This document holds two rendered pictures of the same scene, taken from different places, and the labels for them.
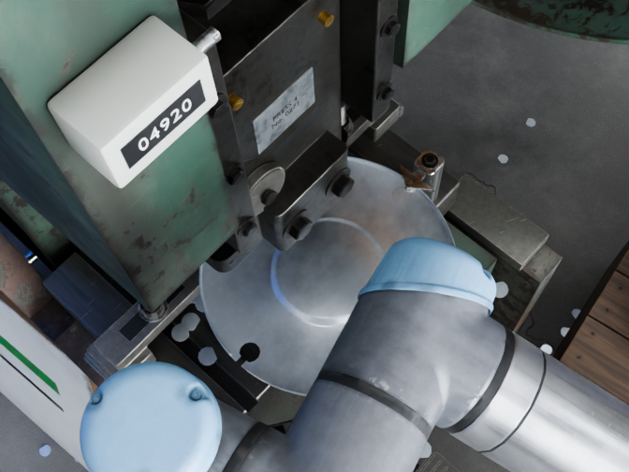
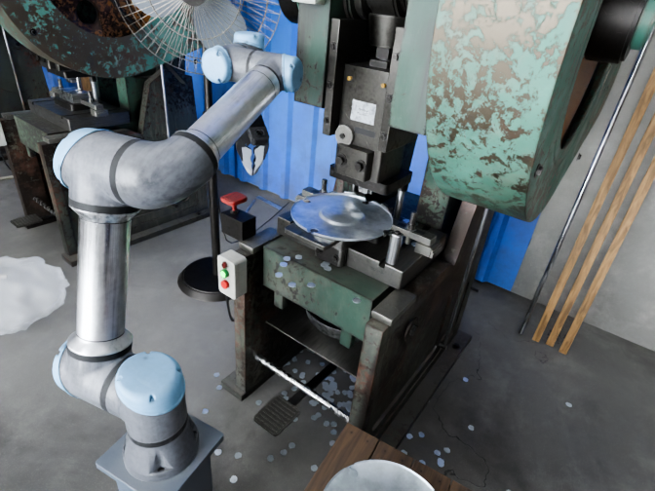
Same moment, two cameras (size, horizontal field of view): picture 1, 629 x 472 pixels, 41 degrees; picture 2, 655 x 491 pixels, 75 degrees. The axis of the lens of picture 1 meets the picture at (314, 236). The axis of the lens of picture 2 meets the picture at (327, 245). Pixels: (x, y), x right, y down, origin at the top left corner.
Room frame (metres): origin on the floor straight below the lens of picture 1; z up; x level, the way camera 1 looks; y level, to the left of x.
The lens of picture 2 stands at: (0.07, -1.06, 1.32)
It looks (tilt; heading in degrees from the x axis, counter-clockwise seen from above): 30 degrees down; 77
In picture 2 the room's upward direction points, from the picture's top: 6 degrees clockwise
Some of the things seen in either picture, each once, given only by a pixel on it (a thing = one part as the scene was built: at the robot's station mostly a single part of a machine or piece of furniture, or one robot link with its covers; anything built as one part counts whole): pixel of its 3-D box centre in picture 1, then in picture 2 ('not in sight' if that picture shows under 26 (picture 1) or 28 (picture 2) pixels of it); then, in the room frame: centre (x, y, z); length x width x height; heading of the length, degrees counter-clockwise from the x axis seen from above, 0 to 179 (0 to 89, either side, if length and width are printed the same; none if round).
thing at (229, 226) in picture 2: not in sight; (239, 239); (0.07, 0.14, 0.62); 0.10 x 0.06 x 0.20; 133
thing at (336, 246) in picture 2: not in sight; (329, 241); (0.32, -0.05, 0.72); 0.25 x 0.14 x 0.14; 43
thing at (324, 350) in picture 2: not in sight; (349, 320); (0.46, 0.08, 0.31); 0.43 x 0.42 x 0.01; 133
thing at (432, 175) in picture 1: (426, 178); (394, 246); (0.48, -0.14, 0.75); 0.03 x 0.03 x 0.10; 43
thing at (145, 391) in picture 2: not in sight; (150, 393); (-0.10, -0.45, 0.62); 0.13 x 0.12 x 0.14; 147
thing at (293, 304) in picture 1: (328, 269); (341, 214); (0.36, -0.01, 0.78); 0.29 x 0.29 x 0.01
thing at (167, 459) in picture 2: not in sight; (160, 433); (-0.10, -0.46, 0.50); 0.15 x 0.15 x 0.10
